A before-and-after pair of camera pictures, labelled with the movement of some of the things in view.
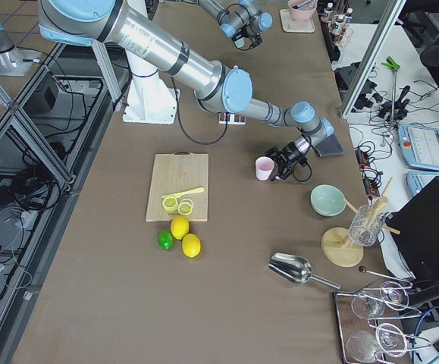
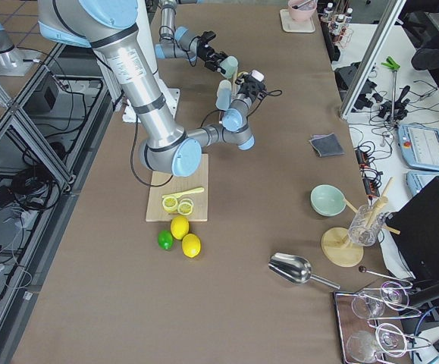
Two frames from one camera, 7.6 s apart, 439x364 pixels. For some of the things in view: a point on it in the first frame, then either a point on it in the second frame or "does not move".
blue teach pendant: x=424 y=147 does not move
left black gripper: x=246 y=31 -> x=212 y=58
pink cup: x=264 y=166 -> x=258 y=75
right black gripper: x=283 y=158 -> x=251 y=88
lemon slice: x=185 y=208 does not move
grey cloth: x=330 y=146 does not move
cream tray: x=290 y=25 does not move
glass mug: x=365 y=225 does not move
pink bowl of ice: x=304 y=13 does not move
